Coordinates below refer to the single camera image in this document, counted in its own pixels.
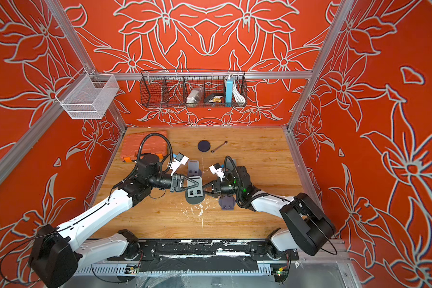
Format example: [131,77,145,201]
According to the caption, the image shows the purple phone stand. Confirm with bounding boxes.
[218,195,236,211]
[187,160,202,177]

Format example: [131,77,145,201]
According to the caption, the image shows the orange tool case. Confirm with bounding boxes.
[120,130,169,163]

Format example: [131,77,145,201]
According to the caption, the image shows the clear plastic bin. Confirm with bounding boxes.
[57,74,120,120]

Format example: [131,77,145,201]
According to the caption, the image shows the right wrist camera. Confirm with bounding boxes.
[210,163,225,181]

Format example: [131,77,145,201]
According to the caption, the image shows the white cables bundle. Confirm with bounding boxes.
[232,82,246,107]

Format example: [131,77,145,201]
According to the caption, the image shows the black small box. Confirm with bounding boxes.
[204,93,225,104]

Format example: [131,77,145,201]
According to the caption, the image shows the plastic bag item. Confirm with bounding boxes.
[186,87,204,108]

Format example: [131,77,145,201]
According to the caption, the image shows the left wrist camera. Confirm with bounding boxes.
[169,153,189,175]

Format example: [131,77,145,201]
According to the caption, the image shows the dark grey phone stand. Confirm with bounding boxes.
[186,176,205,205]

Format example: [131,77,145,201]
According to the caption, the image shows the black wire basket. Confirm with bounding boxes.
[139,69,248,108]

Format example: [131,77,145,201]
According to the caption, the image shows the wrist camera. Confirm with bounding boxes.
[210,163,225,181]
[169,153,189,175]

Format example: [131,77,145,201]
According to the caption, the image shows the dark round disc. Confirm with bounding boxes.
[198,140,211,152]

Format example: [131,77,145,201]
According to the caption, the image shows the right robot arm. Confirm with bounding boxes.
[204,156,336,257]

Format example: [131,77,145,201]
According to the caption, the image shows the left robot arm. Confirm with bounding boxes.
[28,151,188,288]

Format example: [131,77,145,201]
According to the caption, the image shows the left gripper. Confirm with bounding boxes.
[147,172,199,194]

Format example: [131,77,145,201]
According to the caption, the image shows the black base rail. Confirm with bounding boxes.
[105,239,299,274]

